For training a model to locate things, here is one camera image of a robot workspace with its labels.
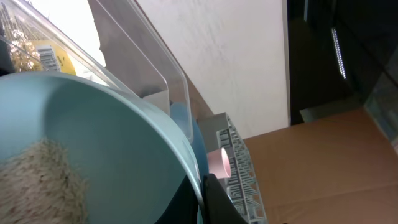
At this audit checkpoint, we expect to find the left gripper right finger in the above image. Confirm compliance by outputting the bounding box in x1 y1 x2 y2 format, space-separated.
203 174 247 224

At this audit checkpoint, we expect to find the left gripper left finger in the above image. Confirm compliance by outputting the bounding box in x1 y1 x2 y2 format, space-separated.
155 176 198 224

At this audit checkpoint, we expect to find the light blue rice bowl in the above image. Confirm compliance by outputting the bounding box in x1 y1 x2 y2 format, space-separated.
1 72 203 223

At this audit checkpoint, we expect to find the yellow green snack wrapper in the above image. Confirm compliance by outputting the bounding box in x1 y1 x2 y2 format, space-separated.
9 40 76 75

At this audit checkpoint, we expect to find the grey dishwasher rack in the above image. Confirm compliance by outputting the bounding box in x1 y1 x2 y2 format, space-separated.
198 113 268 224

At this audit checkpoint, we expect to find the pink cup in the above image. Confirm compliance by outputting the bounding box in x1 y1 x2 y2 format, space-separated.
207 147 231 179

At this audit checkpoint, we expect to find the dark blue plate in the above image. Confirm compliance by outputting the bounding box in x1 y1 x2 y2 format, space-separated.
170 103 209 182

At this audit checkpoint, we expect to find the white rice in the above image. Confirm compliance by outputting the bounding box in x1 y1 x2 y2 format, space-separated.
1 139 88 224

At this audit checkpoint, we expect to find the clear plastic bin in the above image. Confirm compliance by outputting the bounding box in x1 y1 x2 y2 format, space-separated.
1 0 193 141

